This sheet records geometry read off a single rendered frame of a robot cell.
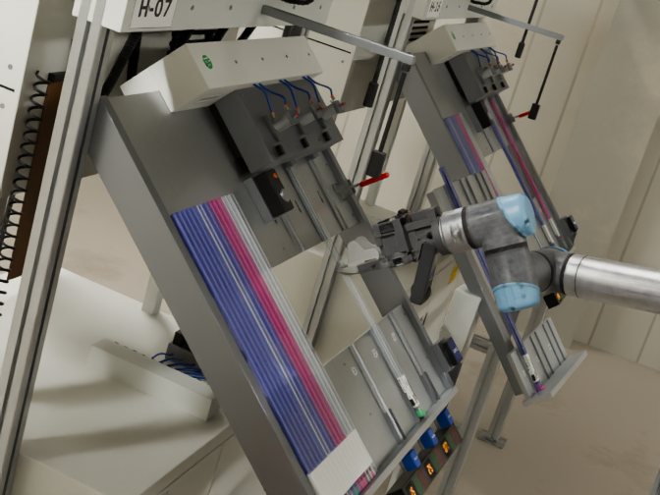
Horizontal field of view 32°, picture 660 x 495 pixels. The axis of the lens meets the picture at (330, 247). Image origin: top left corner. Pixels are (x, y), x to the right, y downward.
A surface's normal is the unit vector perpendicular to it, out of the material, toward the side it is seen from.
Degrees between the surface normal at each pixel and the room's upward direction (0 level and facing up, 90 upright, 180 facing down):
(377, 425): 43
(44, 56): 90
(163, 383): 90
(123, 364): 90
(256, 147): 90
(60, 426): 0
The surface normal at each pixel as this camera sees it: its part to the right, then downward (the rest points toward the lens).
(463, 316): -0.41, 0.17
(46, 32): 0.89, 0.36
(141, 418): 0.28, -0.91
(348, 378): 0.81, -0.42
